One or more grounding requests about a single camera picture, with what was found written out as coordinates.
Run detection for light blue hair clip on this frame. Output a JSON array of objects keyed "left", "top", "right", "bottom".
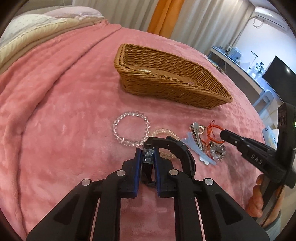
[{"left": 181, "top": 132, "right": 217, "bottom": 166}]

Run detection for black watch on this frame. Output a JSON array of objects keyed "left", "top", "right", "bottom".
[{"left": 141, "top": 136, "right": 196, "bottom": 188}]

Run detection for pale pink bead bracelet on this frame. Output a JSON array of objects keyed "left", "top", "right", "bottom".
[{"left": 149, "top": 127, "right": 181, "bottom": 160}]

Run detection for right hand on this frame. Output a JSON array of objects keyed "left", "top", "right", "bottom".
[{"left": 245, "top": 173, "right": 284, "bottom": 229}]

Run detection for white desk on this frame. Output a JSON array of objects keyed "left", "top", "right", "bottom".
[{"left": 208, "top": 47, "right": 276, "bottom": 117}]

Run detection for white flower vase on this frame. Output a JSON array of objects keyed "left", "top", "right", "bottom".
[{"left": 254, "top": 61, "right": 264, "bottom": 75}]

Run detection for black television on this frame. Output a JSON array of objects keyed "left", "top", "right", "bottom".
[{"left": 263, "top": 56, "right": 296, "bottom": 106}]

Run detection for white desk lamp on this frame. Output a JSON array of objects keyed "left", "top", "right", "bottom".
[{"left": 248, "top": 51, "right": 258, "bottom": 71}]

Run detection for items on bed corner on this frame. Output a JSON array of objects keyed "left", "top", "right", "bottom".
[{"left": 205, "top": 56, "right": 227, "bottom": 75}]

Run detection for pink bed blanket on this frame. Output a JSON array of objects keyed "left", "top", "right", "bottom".
[{"left": 1, "top": 22, "right": 264, "bottom": 239}]

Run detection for brown wicker basket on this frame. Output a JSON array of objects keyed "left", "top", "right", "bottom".
[{"left": 114, "top": 44, "right": 233, "bottom": 109}]

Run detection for beige grey curtains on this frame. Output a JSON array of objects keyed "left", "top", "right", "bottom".
[{"left": 72, "top": 0, "right": 255, "bottom": 54}]

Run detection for white air conditioner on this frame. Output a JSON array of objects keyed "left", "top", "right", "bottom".
[{"left": 254, "top": 7, "right": 287, "bottom": 30}]

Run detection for orange curtain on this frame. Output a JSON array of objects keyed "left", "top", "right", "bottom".
[{"left": 147, "top": 0, "right": 184, "bottom": 39}]

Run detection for beige quilt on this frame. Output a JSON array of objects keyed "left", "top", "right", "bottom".
[{"left": 1, "top": 18, "right": 108, "bottom": 73}]

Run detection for white dotted pillow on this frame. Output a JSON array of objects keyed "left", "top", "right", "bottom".
[{"left": 1, "top": 14, "right": 65, "bottom": 47}]

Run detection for lilac pillow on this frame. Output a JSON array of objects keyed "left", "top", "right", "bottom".
[{"left": 44, "top": 6, "right": 104, "bottom": 20}]

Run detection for clear bead bracelet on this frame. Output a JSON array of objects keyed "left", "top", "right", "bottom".
[{"left": 112, "top": 111, "right": 151, "bottom": 148}]

